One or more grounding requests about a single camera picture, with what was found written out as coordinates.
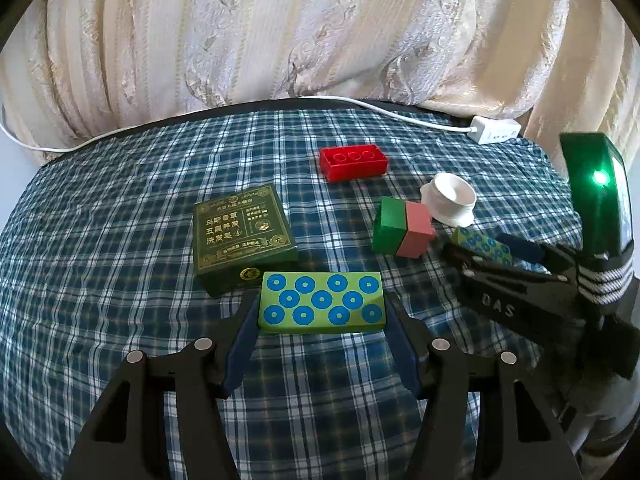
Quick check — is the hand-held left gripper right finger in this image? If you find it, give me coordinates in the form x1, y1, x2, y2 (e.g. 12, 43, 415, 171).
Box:
382, 292, 583, 480

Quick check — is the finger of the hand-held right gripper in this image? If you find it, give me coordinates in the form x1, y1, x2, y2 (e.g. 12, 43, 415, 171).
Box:
495, 232, 581, 275
440, 242, 551, 286

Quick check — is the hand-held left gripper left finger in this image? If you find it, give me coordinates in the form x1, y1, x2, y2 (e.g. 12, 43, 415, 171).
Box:
62, 291, 261, 480

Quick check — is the green blue-dotted block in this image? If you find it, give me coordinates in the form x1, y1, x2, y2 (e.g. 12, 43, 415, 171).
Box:
257, 271, 388, 335
450, 226, 515, 267

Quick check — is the white plastic cap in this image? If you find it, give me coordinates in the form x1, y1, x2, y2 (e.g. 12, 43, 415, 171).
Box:
420, 172, 476, 227

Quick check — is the green and pink block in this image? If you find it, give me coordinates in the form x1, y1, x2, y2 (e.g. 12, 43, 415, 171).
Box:
371, 196, 436, 260

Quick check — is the dark green box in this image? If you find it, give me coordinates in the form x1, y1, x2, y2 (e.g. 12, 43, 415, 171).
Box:
192, 185, 300, 297

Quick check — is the red toy block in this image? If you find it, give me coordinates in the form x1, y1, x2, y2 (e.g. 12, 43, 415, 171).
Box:
320, 144, 390, 182

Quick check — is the white power strip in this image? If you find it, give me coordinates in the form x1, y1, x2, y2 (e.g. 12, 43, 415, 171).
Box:
470, 115, 521, 145

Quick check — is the blue plaid tablecloth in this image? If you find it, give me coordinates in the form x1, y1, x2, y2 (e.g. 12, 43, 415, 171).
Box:
0, 107, 640, 480

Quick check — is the cream patterned curtain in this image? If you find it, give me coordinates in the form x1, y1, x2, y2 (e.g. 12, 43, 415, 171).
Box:
0, 0, 640, 171

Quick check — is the white power cable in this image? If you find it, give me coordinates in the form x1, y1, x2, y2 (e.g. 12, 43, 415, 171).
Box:
0, 96, 476, 153

